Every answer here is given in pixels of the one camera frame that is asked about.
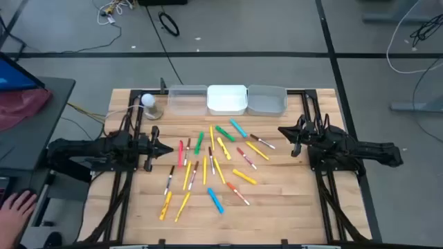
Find red cloth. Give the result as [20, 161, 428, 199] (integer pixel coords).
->
[0, 88, 53, 132]

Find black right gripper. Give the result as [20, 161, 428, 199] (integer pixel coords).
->
[278, 116, 314, 157]

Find orange-yellow thick highlighter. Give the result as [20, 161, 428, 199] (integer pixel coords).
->
[159, 190, 173, 221]

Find white cable bundle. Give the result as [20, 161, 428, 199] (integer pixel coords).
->
[91, 0, 134, 26]

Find black cap whiteboard marker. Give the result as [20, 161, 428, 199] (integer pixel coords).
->
[163, 165, 176, 196]

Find white floor cable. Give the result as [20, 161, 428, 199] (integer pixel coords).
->
[386, 0, 443, 75]

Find white bulb brass lamp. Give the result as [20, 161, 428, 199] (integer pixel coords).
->
[141, 93, 164, 121]

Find grey desk foot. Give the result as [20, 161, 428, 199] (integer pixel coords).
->
[390, 95, 443, 113]

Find person's hand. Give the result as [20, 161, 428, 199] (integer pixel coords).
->
[0, 190, 38, 245]

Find green thick highlighter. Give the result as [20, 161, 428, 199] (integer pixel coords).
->
[194, 131, 205, 156]
[215, 124, 237, 142]

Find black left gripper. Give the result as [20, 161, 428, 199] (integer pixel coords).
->
[138, 126, 174, 172]

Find long black floor cable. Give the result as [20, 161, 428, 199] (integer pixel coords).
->
[144, 5, 184, 86]

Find black cable bundle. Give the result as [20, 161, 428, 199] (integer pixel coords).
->
[316, 171, 370, 242]
[82, 171, 134, 243]

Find white lamp cable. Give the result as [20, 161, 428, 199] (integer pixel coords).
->
[103, 104, 146, 122]

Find laptop with blue screen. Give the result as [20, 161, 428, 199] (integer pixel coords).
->
[0, 51, 46, 93]

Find person's shoe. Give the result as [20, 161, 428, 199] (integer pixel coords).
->
[43, 231, 64, 249]

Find blue thick highlighter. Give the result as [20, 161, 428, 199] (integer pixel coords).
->
[206, 187, 225, 214]

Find white plastic bin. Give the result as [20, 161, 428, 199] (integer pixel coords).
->
[206, 84, 248, 116]

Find black box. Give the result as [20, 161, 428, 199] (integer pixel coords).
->
[137, 0, 188, 6]

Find red cap whiteboard marker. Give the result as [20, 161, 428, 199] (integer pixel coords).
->
[236, 147, 258, 171]

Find coiled black cable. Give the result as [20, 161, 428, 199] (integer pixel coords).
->
[158, 11, 181, 37]

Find clear plastic bin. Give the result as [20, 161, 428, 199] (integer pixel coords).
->
[168, 84, 208, 116]

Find tangled black cable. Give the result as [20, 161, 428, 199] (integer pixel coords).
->
[410, 13, 443, 48]

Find yellow thick highlighter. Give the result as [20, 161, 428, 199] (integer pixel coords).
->
[217, 136, 232, 161]
[232, 168, 258, 186]

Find yellow cables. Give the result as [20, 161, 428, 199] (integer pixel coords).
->
[66, 102, 107, 124]

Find brown cap whiteboard marker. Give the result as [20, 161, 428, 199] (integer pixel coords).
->
[208, 146, 216, 176]
[249, 133, 276, 150]
[188, 160, 200, 191]
[183, 138, 192, 167]

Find black desk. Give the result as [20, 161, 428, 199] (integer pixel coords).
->
[0, 76, 76, 249]

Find grey plastic bin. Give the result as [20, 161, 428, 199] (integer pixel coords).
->
[246, 84, 289, 117]

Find orange cap whiteboard marker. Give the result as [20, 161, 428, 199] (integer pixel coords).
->
[226, 182, 251, 206]

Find thin black floor cable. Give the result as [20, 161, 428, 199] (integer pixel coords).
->
[411, 57, 443, 143]

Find grey desk leg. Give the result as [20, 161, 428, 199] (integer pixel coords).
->
[362, 0, 433, 24]

